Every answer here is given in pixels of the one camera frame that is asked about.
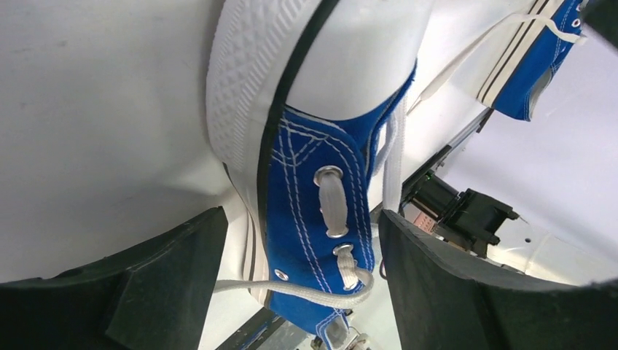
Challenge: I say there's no white lace of sneaker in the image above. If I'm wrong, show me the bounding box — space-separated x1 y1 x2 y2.
406 12 587 116
214 101 407 309

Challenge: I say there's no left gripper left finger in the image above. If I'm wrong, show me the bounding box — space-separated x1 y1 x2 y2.
1 207 228 349

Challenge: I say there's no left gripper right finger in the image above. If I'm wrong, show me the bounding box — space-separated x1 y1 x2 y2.
378 210 617 349

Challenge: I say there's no blue sneaker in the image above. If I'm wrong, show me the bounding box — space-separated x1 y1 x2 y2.
453 1 587 121
206 1 433 349

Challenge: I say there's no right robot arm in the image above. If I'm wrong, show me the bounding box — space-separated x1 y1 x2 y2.
402 171 617 285

